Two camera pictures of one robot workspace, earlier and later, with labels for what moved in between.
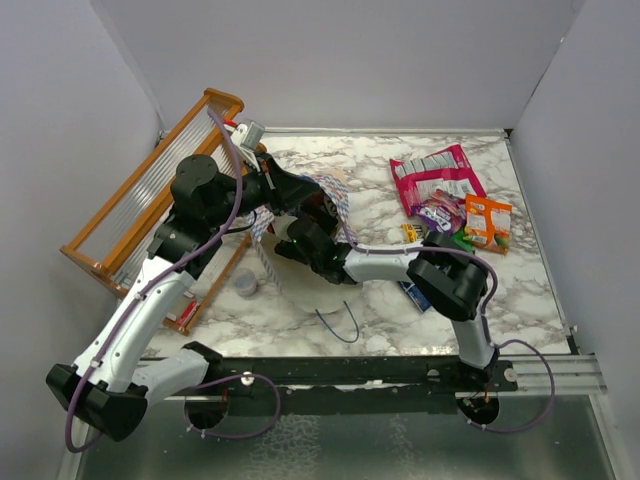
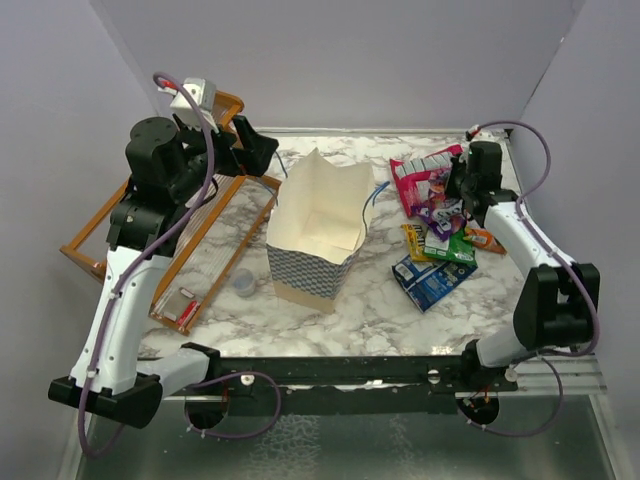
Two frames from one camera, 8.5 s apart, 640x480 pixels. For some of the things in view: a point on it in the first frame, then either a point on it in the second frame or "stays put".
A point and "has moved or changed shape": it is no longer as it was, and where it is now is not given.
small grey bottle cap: x=245 y=283 stays put
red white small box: x=188 y=314 stays put
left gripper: x=283 y=190 → x=253 y=161
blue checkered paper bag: x=297 y=279 has moved or changed shape
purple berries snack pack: x=319 y=199 → x=442 y=215
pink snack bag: x=447 y=169 stays put
